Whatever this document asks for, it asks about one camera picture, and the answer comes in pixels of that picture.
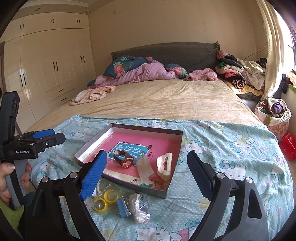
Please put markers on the blue card jewelry bag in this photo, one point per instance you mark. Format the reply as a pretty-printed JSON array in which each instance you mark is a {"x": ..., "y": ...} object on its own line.
[{"x": 134, "y": 206}]

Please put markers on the beige bed sheet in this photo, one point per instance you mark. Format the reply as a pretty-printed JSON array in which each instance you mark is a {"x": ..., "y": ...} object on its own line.
[{"x": 173, "y": 99}]

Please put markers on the peach crumpled garment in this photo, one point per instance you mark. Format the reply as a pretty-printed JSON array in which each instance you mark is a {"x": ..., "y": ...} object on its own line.
[{"x": 92, "y": 94}]

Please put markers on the red strap wrist watch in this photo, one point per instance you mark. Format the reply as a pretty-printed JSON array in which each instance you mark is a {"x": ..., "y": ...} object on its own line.
[{"x": 123, "y": 158}]

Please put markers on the pink fuzzy garment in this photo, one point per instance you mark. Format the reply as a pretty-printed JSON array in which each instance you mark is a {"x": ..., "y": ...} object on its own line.
[{"x": 206, "y": 74}]

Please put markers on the hello kitty blue blanket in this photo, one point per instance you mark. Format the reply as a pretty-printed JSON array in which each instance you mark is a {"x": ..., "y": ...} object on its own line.
[{"x": 253, "y": 192}]

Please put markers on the clear plastic packet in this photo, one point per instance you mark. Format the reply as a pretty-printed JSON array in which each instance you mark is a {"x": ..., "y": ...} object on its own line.
[{"x": 144, "y": 168}]

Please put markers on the bag of clothes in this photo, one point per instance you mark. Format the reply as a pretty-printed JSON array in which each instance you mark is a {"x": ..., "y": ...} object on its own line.
[{"x": 275, "y": 114}]

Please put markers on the cream wardrobe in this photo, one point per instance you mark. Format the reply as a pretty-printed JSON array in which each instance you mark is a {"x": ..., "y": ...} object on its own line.
[{"x": 48, "y": 60}]

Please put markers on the red plastic container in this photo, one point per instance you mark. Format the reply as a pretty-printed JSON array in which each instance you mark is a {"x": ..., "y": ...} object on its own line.
[{"x": 288, "y": 146}]

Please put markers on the pink purple duvet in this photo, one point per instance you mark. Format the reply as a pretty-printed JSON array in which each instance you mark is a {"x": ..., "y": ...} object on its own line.
[{"x": 145, "y": 72}]

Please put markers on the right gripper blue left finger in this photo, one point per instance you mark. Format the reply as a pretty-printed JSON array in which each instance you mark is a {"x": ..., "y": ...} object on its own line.
[{"x": 91, "y": 179}]

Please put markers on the yellow rings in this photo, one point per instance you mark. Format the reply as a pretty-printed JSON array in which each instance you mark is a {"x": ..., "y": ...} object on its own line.
[{"x": 105, "y": 200}]

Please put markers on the white cloud hair claw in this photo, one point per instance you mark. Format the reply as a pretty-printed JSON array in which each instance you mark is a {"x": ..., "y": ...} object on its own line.
[{"x": 164, "y": 166}]

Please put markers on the green sleeve forearm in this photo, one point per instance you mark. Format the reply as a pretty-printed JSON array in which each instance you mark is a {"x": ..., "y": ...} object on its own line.
[{"x": 10, "y": 226}]

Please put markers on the left hand painted nails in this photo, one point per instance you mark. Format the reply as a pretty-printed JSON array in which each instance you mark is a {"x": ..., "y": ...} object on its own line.
[{"x": 6, "y": 169}]

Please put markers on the floral dark blue pillow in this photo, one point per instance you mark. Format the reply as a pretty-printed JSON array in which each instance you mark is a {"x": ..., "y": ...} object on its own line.
[{"x": 125, "y": 63}]

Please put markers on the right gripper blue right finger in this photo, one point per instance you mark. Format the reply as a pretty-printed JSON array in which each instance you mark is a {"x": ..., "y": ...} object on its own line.
[{"x": 203, "y": 174}]

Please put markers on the pink book blue label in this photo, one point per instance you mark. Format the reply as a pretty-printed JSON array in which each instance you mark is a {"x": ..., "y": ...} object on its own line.
[{"x": 134, "y": 159}]

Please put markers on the pile of mixed clothes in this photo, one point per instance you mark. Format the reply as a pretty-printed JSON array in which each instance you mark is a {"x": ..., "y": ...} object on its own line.
[{"x": 243, "y": 77}]

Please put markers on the shallow cardboard box tray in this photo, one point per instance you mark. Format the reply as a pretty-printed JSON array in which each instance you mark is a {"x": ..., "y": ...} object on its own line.
[{"x": 131, "y": 157}]

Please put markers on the cream curtain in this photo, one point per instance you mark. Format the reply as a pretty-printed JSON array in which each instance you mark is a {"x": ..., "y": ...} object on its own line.
[{"x": 280, "y": 56}]

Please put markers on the dark green headboard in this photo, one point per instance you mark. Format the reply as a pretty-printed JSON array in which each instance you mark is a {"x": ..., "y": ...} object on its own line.
[{"x": 190, "y": 55}]

